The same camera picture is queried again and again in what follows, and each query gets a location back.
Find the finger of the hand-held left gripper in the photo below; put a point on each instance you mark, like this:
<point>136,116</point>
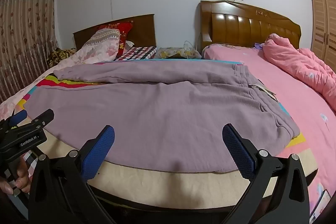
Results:
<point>18,117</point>
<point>43,119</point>

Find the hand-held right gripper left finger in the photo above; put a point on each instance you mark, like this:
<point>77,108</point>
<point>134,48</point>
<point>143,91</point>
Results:
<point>98,153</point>

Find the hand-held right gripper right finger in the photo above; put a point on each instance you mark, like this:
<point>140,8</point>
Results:
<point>239,153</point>

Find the purple pants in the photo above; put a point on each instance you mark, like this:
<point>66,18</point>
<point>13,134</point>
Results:
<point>157,113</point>

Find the person's left hand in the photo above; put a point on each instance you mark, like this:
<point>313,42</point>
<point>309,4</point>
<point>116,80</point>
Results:
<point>19,179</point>

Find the colourful striped bedsheet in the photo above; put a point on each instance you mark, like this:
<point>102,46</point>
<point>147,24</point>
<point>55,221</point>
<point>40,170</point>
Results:
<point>147,178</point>

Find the leopard print blanket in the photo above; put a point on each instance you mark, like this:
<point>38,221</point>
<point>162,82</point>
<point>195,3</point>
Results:
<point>59,56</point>

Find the pink bedsheet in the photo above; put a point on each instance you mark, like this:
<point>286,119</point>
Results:
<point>288,98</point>

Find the brown floral curtain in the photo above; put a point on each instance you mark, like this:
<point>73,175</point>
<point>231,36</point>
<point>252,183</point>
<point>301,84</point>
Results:
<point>26,29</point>

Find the pink floral quilt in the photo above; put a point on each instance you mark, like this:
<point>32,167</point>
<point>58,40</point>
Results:
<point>99,48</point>

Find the smartphone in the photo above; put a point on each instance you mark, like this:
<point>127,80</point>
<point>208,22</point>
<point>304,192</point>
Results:
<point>321,204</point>

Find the pink pillow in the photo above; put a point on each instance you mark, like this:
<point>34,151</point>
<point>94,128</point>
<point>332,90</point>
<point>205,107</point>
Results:
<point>218,52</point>

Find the red checkered pillow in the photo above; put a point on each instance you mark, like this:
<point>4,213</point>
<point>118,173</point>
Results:
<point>139,53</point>

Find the small purple cloth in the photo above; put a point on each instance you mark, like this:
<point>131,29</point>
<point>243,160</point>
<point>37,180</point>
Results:
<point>259,45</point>

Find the red embroidered pillow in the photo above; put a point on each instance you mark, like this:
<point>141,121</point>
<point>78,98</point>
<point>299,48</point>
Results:
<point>124,29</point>

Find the yellow floral cloth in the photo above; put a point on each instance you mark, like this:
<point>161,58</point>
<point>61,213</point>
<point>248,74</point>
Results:
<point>168,52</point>

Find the light brown wooden headboard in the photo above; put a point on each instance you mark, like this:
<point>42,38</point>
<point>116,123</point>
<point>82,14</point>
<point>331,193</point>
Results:
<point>236,29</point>

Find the dark wooden headboard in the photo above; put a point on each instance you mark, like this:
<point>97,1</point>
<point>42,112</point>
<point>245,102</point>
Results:
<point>143,29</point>

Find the light wooden wardrobe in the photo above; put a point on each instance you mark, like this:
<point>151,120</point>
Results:
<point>324,24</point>

